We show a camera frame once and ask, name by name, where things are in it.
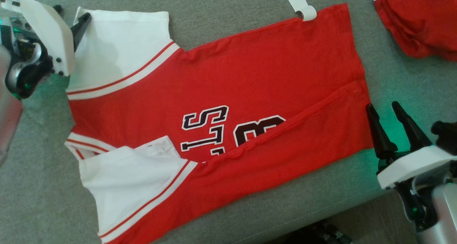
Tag red white baseball jersey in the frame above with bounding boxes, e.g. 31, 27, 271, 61
64, 3, 375, 244

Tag white garment tag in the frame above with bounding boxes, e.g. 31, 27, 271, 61
285, 0, 318, 22

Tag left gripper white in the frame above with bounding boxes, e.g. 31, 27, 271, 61
0, 0, 92, 100

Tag red mesh shorts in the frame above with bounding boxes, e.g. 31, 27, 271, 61
365, 0, 457, 63

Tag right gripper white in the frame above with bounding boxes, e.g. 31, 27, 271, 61
366, 101, 457, 233

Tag grey fabric sofa seat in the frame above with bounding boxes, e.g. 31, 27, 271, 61
0, 0, 457, 244

